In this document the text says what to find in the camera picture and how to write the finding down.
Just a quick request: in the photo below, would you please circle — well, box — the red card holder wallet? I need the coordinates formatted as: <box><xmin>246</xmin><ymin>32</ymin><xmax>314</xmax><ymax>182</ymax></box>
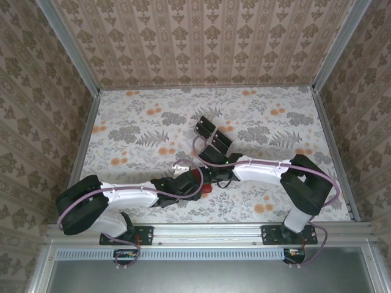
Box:
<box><xmin>188</xmin><ymin>169</ymin><xmax>214</xmax><ymax>195</ymax></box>

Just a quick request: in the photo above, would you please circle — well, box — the grey metal panel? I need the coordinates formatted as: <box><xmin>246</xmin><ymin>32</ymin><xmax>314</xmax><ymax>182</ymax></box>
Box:
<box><xmin>29</xmin><ymin>244</ymin><xmax>386</xmax><ymax>293</ymax></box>

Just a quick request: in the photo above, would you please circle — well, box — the aluminium mounting rail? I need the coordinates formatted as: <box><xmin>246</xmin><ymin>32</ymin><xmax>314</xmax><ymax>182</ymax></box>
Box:
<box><xmin>45</xmin><ymin>222</ymin><xmax>377</xmax><ymax>245</ymax></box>

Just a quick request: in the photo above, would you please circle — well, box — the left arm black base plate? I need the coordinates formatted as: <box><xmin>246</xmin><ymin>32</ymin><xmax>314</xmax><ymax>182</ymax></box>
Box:
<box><xmin>99</xmin><ymin>225</ymin><xmax>154</xmax><ymax>247</ymax></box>

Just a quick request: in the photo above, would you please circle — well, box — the slotted grey cable duct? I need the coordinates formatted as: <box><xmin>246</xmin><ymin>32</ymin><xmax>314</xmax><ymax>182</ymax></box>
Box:
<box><xmin>56</xmin><ymin>247</ymin><xmax>288</xmax><ymax>261</ymax></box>

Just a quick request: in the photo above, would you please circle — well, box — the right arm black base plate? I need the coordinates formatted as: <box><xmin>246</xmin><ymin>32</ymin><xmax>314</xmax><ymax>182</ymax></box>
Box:
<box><xmin>261</xmin><ymin>225</ymin><xmax>318</xmax><ymax>246</ymax></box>

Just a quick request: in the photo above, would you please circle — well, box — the aluminium table edge rail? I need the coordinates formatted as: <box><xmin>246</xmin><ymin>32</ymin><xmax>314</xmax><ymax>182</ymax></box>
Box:
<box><xmin>99</xmin><ymin>84</ymin><xmax>315</xmax><ymax>92</ymax></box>
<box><xmin>311</xmin><ymin>87</ymin><xmax>362</xmax><ymax>222</ymax></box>
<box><xmin>68</xmin><ymin>91</ymin><xmax>101</xmax><ymax>184</ymax></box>

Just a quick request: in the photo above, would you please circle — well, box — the aluminium frame post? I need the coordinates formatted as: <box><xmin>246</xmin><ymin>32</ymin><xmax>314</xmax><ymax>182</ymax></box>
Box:
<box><xmin>35</xmin><ymin>0</ymin><xmax>101</xmax><ymax>94</ymax></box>
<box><xmin>311</xmin><ymin>0</ymin><xmax>373</xmax><ymax>92</ymax></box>

